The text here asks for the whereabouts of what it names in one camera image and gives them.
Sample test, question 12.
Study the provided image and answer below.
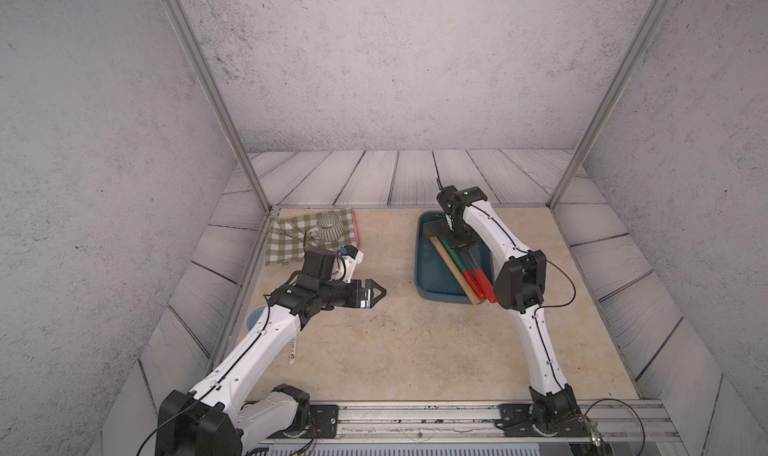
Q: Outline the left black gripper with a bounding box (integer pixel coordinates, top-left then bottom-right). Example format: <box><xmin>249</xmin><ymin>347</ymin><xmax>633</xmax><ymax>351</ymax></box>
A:
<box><xmin>317</xmin><ymin>278</ymin><xmax>387</xmax><ymax>308</ymax></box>

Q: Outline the right aluminium frame post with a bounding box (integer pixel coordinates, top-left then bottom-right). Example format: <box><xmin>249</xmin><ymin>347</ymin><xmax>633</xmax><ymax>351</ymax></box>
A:
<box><xmin>547</xmin><ymin>0</ymin><xmax>673</xmax><ymax>211</ymax></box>

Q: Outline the striped ceramic cup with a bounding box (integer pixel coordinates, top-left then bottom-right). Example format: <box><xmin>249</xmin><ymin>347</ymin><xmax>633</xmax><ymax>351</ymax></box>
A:
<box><xmin>307</xmin><ymin>211</ymin><xmax>345</xmax><ymax>244</ymax></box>

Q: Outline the aluminium frame post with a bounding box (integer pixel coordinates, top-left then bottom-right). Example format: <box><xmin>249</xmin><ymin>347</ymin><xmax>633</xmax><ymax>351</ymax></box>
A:
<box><xmin>547</xmin><ymin>0</ymin><xmax>673</xmax><ymax>211</ymax></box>
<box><xmin>160</xmin><ymin>0</ymin><xmax>271</xmax><ymax>212</ymax></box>

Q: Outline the light blue plastic cup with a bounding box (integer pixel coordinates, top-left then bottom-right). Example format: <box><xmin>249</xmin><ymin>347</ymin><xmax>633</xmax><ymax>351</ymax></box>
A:
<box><xmin>245</xmin><ymin>305</ymin><xmax>267</xmax><ymax>332</ymax></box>

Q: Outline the aluminium front rail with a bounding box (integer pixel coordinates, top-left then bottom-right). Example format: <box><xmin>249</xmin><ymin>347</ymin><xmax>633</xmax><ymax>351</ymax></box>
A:
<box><xmin>256</xmin><ymin>399</ymin><xmax>687</xmax><ymax>455</ymax></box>

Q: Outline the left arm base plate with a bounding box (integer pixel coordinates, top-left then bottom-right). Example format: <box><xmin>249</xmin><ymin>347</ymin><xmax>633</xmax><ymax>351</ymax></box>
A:
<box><xmin>268</xmin><ymin>403</ymin><xmax>340</xmax><ymax>440</ymax></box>

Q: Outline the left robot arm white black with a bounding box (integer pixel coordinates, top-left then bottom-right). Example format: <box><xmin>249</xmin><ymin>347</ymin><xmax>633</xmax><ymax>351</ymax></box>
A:
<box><xmin>145</xmin><ymin>245</ymin><xmax>386</xmax><ymax>455</ymax></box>

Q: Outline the red handle hoe blade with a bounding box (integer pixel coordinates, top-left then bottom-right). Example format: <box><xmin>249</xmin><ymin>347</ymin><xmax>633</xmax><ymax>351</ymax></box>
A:
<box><xmin>448</xmin><ymin>244</ymin><xmax>497</xmax><ymax>303</ymax></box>
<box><xmin>421</xmin><ymin>218</ymin><xmax>456</xmax><ymax>240</ymax></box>

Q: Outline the teal plastic storage box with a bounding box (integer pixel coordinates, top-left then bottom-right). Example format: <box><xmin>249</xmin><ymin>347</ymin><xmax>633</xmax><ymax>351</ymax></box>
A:
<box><xmin>414</xmin><ymin>211</ymin><xmax>471</xmax><ymax>304</ymax></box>

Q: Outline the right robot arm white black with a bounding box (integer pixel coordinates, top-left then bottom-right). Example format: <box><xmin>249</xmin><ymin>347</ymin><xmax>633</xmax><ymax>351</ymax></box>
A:
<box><xmin>436</xmin><ymin>185</ymin><xmax>581</xmax><ymax>436</ymax></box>

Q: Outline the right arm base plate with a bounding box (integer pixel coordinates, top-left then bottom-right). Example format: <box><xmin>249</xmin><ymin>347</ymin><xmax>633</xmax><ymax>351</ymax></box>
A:
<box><xmin>494</xmin><ymin>403</ymin><xmax>589</xmax><ymax>438</ymax></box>

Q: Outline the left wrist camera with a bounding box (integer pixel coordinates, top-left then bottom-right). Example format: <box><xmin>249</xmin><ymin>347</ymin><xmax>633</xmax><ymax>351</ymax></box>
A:
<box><xmin>337</xmin><ymin>245</ymin><xmax>364</xmax><ymax>283</ymax></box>

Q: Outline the green white checkered cloth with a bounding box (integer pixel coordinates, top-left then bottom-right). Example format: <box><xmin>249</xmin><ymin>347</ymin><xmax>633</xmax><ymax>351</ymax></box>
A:
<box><xmin>265</xmin><ymin>208</ymin><xmax>356</xmax><ymax>265</ymax></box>

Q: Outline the wooden handle hoe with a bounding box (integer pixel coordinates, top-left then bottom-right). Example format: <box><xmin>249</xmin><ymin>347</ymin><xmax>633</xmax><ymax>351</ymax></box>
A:
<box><xmin>430</xmin><ymin>236</ymin><xmax>482</xmax><ymax>305</ymax></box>

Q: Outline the green red handle hoe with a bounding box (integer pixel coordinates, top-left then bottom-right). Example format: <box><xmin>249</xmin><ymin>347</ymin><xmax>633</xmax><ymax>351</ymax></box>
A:
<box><xmin>438</xmin><ymin>236</ymin><xmax>485</xmax><ymax>304</ymax></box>

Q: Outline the left aluminium frame post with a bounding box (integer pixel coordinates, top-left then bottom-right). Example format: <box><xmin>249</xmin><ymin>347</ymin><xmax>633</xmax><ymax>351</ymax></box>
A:
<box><xmin>160</xmin><ymin>0</ymin><xmax>271</xmax><ymax>212</ymax></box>

